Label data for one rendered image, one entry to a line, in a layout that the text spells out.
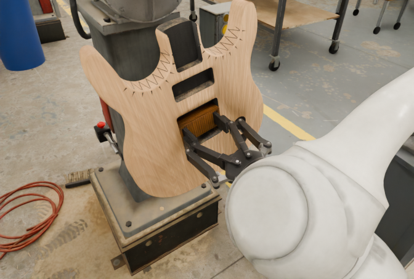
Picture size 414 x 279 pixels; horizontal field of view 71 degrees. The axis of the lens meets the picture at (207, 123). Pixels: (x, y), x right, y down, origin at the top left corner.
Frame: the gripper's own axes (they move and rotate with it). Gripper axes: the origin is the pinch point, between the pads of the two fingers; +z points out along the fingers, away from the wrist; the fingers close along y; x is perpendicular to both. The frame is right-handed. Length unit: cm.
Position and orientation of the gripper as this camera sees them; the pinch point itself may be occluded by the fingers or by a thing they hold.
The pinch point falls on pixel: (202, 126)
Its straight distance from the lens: 61.8
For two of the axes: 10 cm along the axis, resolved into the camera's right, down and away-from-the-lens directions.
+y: 8.2, -4.6, 3.4
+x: -1.4, -7.4, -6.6
